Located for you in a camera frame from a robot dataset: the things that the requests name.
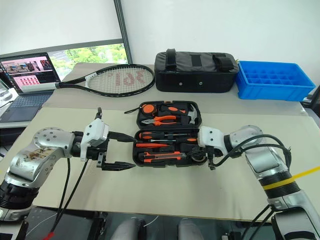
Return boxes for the dark window frame post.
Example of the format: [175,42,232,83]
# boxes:
[113,0,133,65]

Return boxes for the black tool case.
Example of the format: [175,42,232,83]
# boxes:
[133,100,210,168]

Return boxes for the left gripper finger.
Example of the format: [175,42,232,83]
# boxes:
[102,161,137,172]
[108,131,134,144]

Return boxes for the black orange utility knife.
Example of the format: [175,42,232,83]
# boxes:
[138,150,188,163]

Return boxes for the black fabric bag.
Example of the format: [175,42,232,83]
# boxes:
[154,48,240,93]

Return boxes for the orange black tape measure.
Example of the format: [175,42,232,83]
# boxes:
[124,103,157,116]

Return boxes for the black orange screwdriver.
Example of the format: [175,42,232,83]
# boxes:
[138,131,189,141]
[149,136,199,145]

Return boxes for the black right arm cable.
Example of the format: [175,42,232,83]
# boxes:
[213,134,293,173]

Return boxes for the orange test pen screwdriver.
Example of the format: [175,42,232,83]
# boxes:
[135,142,174,149]

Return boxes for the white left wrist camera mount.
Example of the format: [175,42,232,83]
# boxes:
[79,118,110,162]

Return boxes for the large beige table mat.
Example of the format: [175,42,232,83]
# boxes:
[0,106,320,222]

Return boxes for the black tape roll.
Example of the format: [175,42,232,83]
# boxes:
[192,152,209,164]

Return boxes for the orange handled pliers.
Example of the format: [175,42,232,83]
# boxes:
[141,115,179,127]

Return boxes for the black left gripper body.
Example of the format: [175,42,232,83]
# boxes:
[86,107,111,171]

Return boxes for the white object beside laptop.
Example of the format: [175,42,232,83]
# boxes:
[0,82,18,108]

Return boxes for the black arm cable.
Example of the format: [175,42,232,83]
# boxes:
[57,157,71,221]
[213,134,293,173]

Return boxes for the open laptop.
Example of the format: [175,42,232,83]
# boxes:
[0,51,62,123]

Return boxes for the black office chair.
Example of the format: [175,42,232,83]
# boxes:
[302,84,320,118]

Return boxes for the thin black cable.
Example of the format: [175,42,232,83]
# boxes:
[241,204,275,240]

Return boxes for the black cable with red tip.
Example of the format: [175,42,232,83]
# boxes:
[48,159,89,240]

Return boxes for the narrow beige table mat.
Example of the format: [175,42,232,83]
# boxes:
[39,62,308,117]

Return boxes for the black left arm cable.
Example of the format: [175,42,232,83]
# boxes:
[57,157,71,221]

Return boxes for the thin white cable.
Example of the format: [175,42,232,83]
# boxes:
[144,215,161,227]

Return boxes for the black frame under table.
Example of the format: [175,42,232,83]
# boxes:
[24,207,108,240]

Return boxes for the black tennis racket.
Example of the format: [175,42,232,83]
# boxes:
[21,63,155,97]

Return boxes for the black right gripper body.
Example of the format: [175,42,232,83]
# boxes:
[199,145,224,173]

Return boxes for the claw hammer black handle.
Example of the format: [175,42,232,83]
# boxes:
[159,104,199,125]

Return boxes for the yellow strap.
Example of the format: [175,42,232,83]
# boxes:
[261,165,320,191]

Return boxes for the blue plastic divided crate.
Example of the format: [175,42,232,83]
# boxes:
[236,60,316,102]

